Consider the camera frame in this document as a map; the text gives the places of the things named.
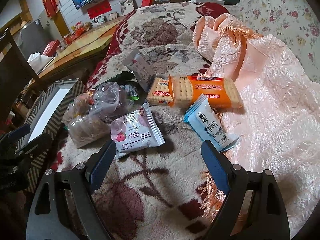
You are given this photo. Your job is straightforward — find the small cracker pack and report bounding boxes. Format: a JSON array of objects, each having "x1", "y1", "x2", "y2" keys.
[{"x1": 146, "y1": 77, "x2": 173, "y2": 106}]

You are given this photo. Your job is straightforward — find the strawberry snack packet white pink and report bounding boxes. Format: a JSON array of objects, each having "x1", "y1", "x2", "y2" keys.
[{"x1": 110, "y1": 102, "x2": 165, "y2": 159}]

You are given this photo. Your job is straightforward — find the clear bag brown snacks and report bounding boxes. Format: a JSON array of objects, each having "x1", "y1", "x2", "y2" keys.
[
  {"x1": 62, "y1": 91, "x2": 94, "y2": 126},
  {"x1": 68, "y1": 115, "x2": 111, "y2": 148}
]

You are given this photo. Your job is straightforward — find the floral bed sheet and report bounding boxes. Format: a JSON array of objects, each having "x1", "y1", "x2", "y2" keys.
[{"x1": 228, "y1": 0, "x2": 319, "y2": 82}]

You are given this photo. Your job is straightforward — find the clear plastic bag dark snacks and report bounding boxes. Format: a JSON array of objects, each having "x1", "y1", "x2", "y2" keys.
[{"x1": 89, "y1": 82, "x2": 134, "y2": 122}]

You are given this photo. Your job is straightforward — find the dark wooden chair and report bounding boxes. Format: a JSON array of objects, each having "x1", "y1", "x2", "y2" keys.
[{"x1": 0, "y1": 29, "x2": 48, "y2": 133}]

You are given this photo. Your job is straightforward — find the white tissue pack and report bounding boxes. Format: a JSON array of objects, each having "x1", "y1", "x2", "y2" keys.
[{"x1": 27, "y1": 53, "x2": 53, "y2": 74}]

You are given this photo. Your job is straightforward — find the dark green snack packet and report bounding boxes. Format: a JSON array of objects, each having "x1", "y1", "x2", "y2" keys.
[{"x1": 101, "y1": 71, "x2": 135, "y2": 86}]

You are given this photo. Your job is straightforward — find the wooden coffee table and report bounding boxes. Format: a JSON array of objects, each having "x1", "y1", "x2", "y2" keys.
[{"x1": 38, "y1": 16, "x2": 124, "y2": 83}]

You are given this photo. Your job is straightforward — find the striped white storage box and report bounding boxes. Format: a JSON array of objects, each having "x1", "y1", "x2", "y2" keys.
[{"x1": 15, "y1": 78, "x2": 86, "y2": 194}]

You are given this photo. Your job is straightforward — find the pink satin quilt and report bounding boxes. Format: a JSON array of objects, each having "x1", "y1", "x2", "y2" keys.
[{"x1": 193, "y1": 13, "x2": 319, "y2": 236}]

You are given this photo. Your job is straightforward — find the red wall banner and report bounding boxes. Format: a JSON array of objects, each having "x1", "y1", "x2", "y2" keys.
[{"x1": 87, "y1": 0, "x2": 112, "y2": 20}]

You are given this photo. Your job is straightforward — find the orange cracker package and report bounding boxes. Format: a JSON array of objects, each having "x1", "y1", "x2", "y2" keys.
[{"x1": 169, "y1": 76, "x2": 243, "y2": 109}]

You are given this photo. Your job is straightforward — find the light blue snack packet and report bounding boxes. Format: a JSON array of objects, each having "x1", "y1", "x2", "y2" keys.
[{"x1": 184, "y1": 94, "x2": 239, "y2": 152}]

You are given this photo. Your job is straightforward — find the green round cake packet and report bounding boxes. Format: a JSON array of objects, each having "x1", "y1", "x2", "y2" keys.
[{"x1": 120, "y1": 82, "x2": 139, "y2": 101}]

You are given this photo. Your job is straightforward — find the grey white snack packet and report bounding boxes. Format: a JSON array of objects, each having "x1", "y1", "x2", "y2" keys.
[{"x1": 123, "y1": 49, "x2": 156, "y2": 93}]

